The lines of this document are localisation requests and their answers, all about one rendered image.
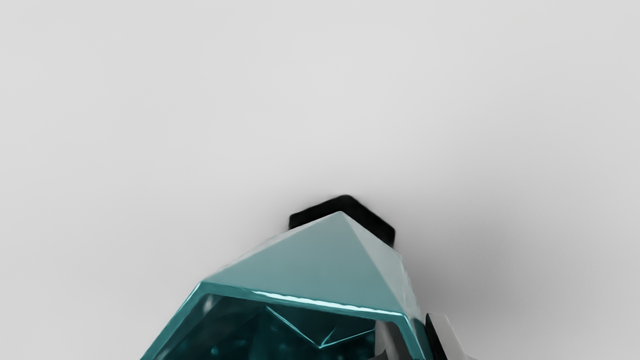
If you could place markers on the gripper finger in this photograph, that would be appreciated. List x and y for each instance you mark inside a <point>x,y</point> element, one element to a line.
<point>445,340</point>

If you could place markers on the teal faceted mug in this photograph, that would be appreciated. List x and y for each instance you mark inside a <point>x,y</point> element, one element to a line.
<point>320,260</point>

